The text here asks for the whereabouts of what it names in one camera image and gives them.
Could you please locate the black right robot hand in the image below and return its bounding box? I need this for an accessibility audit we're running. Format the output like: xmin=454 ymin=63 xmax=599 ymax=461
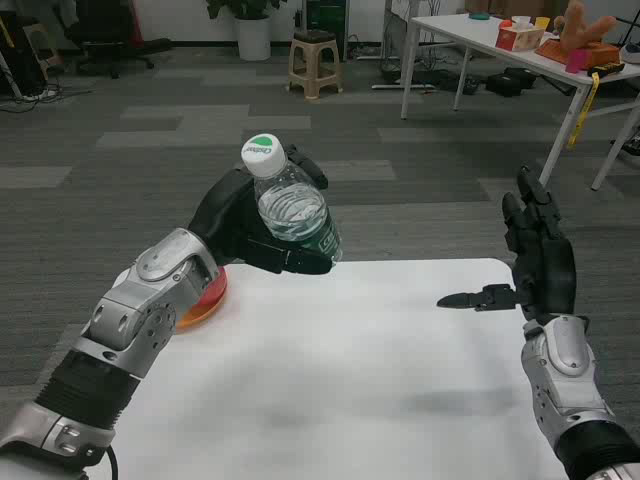
xmin=436 ymin=164 xmax=577 ymax=327

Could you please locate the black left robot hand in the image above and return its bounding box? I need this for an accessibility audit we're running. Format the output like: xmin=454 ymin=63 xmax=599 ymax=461
xmin=186 ymin=143 xmax=334 ymax=275

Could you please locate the clear plastic water bottle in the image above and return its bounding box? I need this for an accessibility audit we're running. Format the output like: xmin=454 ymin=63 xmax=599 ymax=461
xmin=240 ymin=132 xmax=344 ymax=263

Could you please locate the orange plate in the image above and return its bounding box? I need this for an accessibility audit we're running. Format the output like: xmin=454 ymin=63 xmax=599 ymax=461
xmin=173 ymin=266 xmax=230 ymax=333

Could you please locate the yellow measuring tape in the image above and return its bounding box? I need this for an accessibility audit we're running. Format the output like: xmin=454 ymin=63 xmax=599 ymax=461
xmin=565 ymin=61 xmax=626 ymax=150

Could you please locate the black bag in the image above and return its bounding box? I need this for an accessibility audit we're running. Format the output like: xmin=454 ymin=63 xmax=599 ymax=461
xmin=485 ymin=67 xmax=539 ymax=99

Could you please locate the beige plastic stool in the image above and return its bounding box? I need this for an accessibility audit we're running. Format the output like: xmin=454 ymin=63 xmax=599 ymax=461
xmin=286 ymin=29 xmax=345 ymax=99

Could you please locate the white plant pot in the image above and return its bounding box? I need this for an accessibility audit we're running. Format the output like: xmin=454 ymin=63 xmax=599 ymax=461
xmin=235 ymin=14 xmax=272 ymax=62

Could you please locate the white desk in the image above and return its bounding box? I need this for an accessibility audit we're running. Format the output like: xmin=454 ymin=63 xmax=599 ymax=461
xmin=399 ymin=12 xmax=640 ymax=191

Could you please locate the pink cup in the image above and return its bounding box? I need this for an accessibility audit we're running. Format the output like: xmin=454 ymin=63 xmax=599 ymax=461
xmin=566 ymin=48 xmax=591 ymax=74

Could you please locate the orange box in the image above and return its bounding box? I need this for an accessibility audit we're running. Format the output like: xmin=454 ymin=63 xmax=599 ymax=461
xmin=534 ymin=37 xmax=622 ymax=69

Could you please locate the green potted plant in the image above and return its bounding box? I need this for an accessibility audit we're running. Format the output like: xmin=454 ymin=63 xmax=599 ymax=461
xmin=205 ymin=0 xmax=289 ymax=21

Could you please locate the black office chair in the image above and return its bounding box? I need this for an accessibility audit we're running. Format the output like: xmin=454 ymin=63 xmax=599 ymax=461
xmin=54 ymin=0 xmax=174 ymax=80

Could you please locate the red tissue box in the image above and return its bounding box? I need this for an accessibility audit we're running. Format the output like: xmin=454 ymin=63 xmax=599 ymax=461
xmin=495 ymin=24 xmax=546 ymax=53

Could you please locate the black computer tower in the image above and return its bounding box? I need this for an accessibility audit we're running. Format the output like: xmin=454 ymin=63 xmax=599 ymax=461
xmin=302 ymin=0 xmax=349 ymax=62

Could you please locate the orange plush toy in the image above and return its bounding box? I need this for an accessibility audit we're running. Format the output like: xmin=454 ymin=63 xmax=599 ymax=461
xmin=552 ymin=0 xmax=618 ymax=50

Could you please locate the wooden stool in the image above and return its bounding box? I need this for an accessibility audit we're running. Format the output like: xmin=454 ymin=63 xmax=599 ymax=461
xmin=21 ymin=18 xmax=65 ymax=80

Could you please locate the black cable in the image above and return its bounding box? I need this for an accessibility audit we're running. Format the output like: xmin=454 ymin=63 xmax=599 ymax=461
xmin=102 ymin=444 xmax=120 ymax=480

